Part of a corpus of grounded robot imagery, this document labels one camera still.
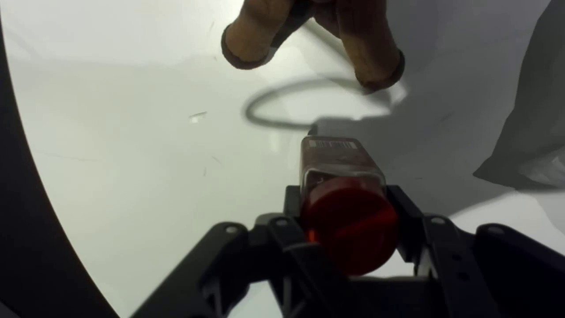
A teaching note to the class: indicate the clear white plastic bag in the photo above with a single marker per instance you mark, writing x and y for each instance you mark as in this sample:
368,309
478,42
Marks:
536,117

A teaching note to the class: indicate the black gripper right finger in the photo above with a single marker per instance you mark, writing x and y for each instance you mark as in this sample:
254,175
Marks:
501,276

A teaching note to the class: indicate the brown plush moose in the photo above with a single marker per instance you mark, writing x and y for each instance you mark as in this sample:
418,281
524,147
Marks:
254,35

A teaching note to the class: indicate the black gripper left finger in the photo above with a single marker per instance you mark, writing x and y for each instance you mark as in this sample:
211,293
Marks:
236,265

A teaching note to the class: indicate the red lid spice jar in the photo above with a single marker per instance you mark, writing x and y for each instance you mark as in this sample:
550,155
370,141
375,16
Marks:
351,223

